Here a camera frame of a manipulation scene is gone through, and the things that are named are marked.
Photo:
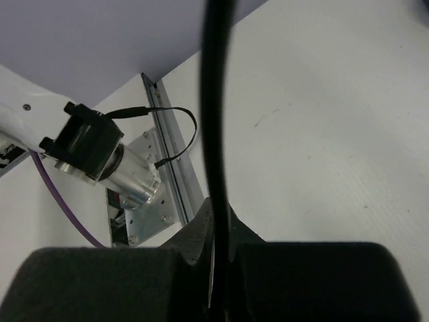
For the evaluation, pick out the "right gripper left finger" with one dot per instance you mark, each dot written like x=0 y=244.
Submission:
x=194 y=241

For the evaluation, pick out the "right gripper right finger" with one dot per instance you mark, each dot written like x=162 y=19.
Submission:
x=244 y=243

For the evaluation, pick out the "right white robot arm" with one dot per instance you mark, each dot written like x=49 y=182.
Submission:
x=84 y=143

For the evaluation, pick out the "right metal mounting bracket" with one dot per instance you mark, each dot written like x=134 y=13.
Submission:
x=143 y=206

